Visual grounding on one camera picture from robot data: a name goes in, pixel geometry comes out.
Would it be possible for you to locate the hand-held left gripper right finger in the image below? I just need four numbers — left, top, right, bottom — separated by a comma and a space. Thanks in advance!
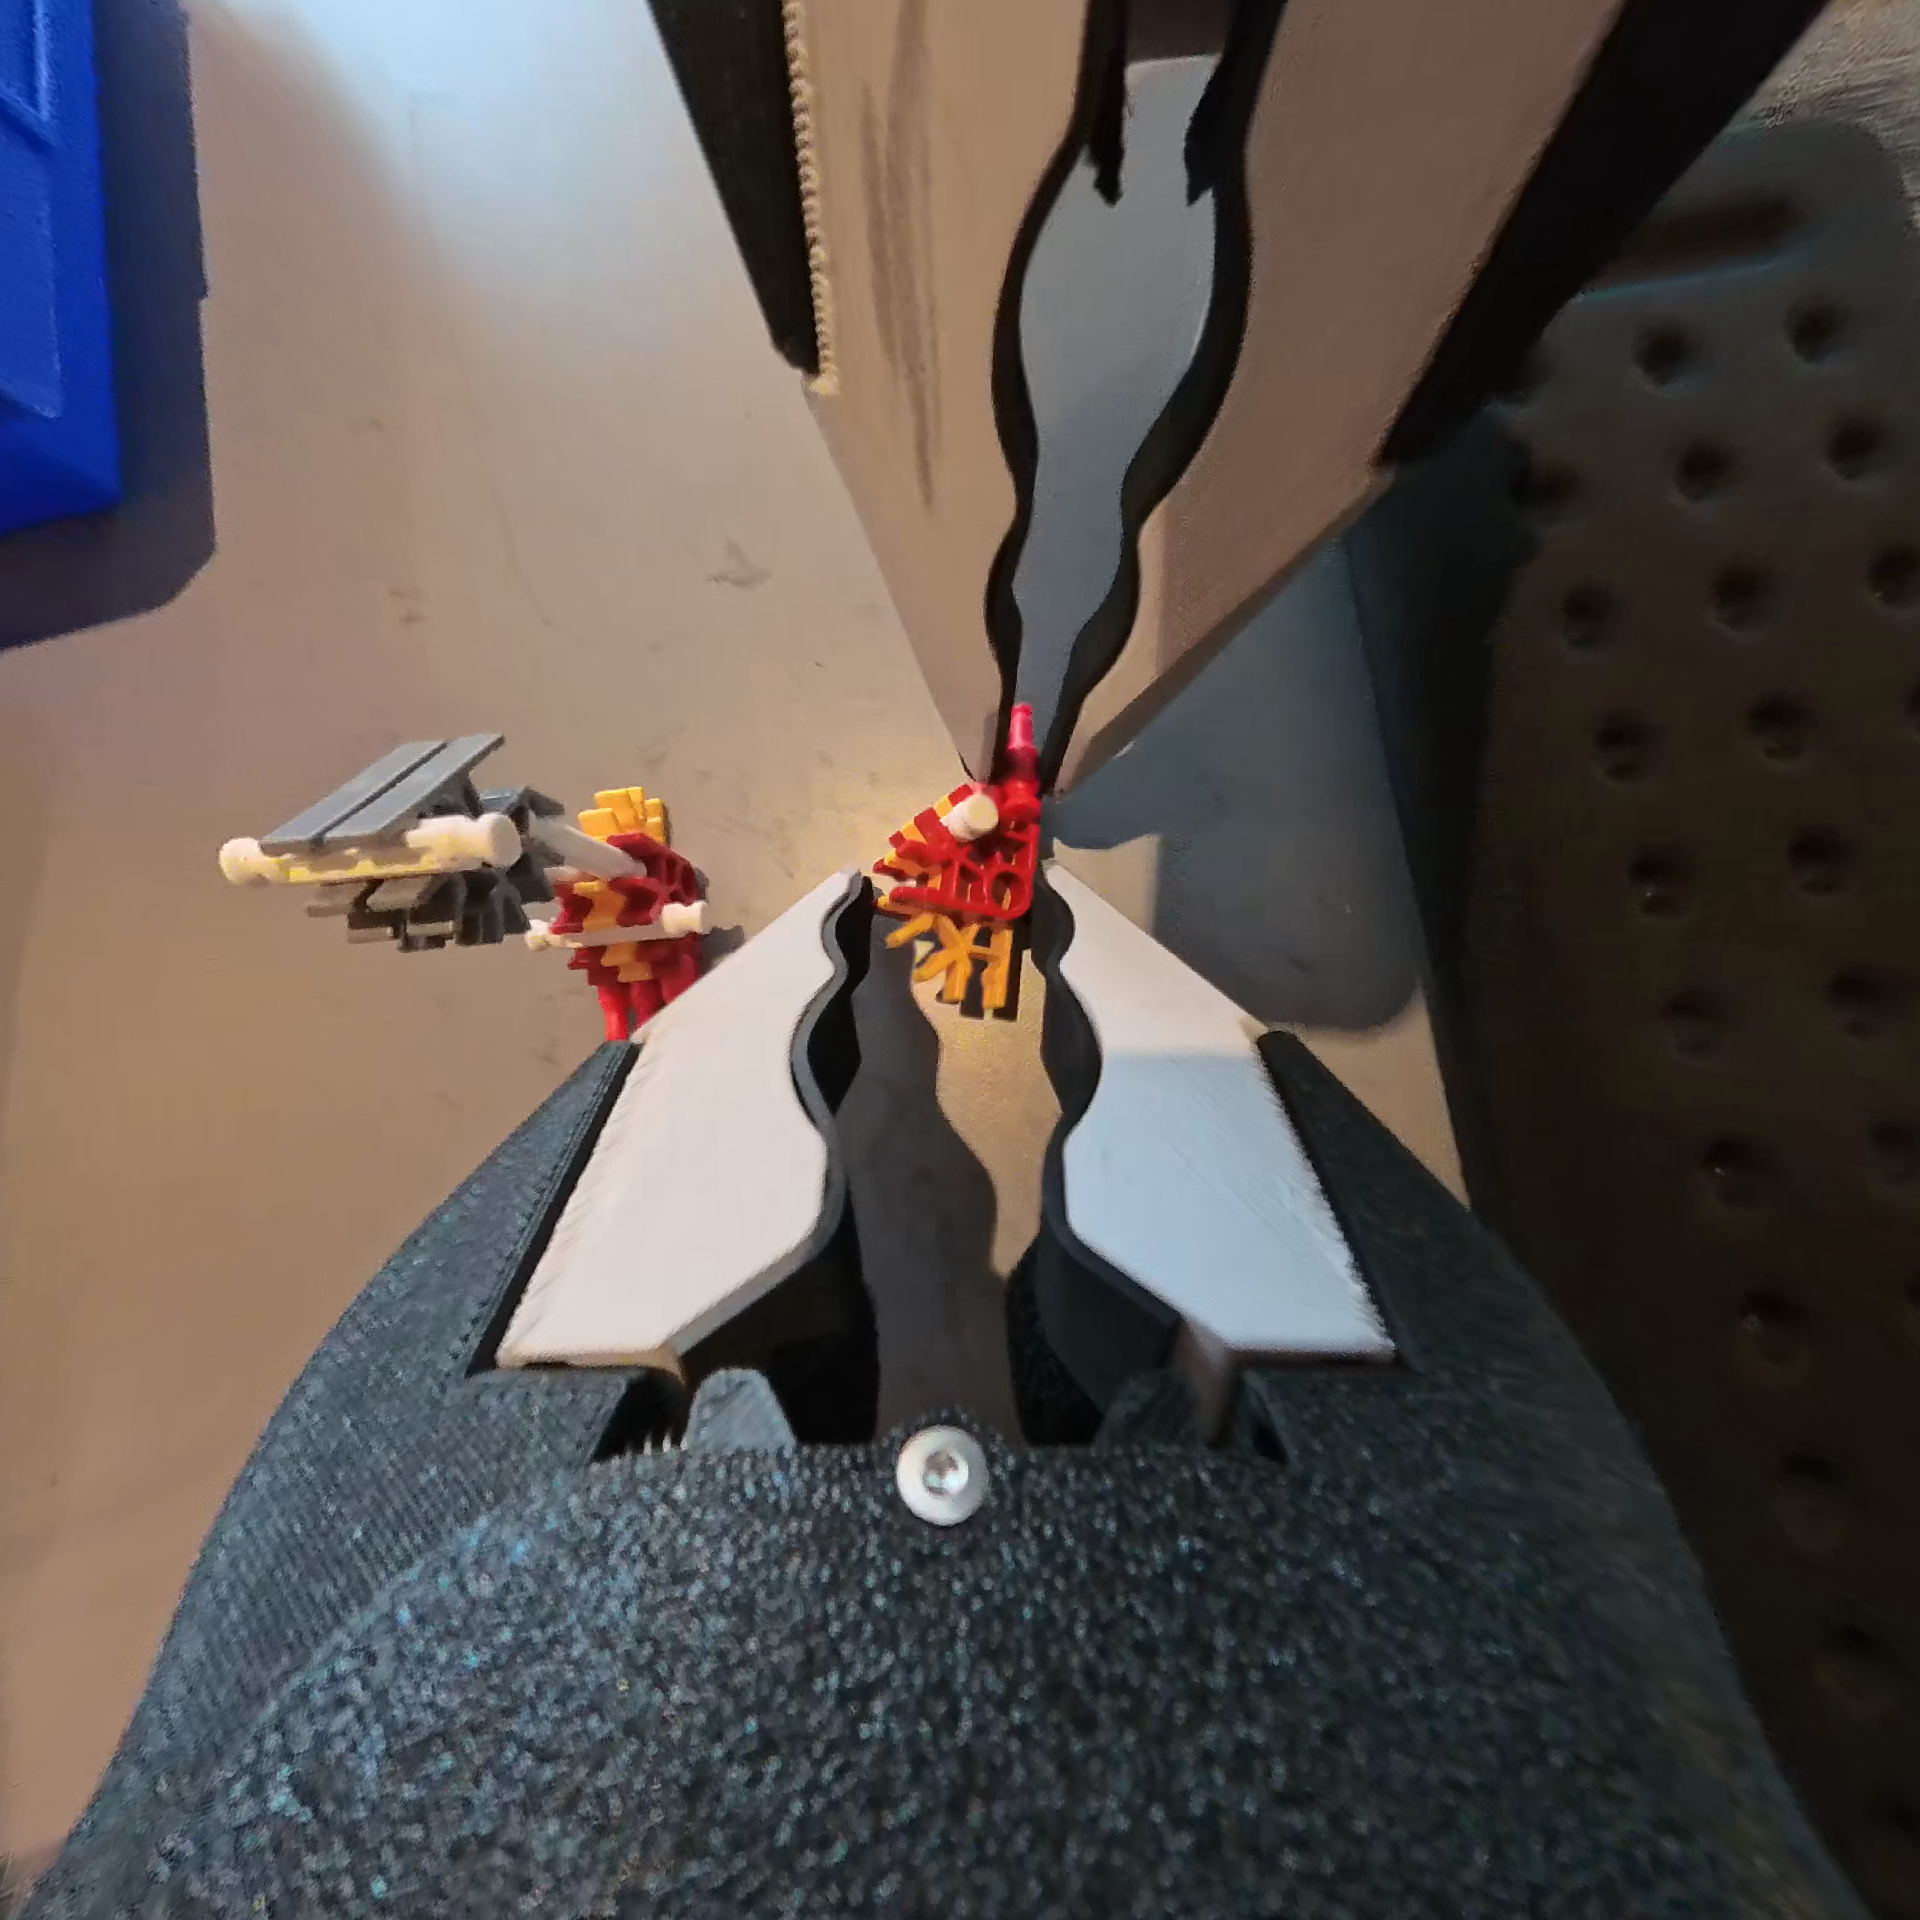
1035, 862, 1399, 1446

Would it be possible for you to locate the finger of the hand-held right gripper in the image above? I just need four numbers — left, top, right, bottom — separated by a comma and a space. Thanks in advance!
1048, 0, 1633, 797
779, 0, 1106, 800

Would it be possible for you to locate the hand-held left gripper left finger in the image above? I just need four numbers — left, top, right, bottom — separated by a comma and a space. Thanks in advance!
496, 870, 876, 1370

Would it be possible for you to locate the small red toy assembly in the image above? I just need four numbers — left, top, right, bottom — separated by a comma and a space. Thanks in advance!
523, 785, 711, 1040

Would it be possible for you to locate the yellow fan connector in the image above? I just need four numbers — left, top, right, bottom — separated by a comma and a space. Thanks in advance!
879, 831, 1024, 1024

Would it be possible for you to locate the black perforated tray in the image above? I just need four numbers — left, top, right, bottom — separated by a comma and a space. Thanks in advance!
1347, 118, 1920, 1920

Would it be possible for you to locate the small blue plastic bin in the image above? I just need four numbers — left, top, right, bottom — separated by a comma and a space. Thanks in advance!
0, 0, 127, 536

